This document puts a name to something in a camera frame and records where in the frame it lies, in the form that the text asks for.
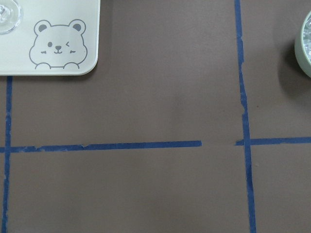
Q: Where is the cream bear print tray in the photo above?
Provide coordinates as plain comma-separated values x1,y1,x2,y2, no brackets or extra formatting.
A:
0,0,101,76

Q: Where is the green bowl of ice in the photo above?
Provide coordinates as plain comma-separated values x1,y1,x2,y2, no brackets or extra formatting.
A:
294,12,311,77

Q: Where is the clear wine glass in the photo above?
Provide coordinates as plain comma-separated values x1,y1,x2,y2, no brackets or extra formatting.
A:
0,0,22,35

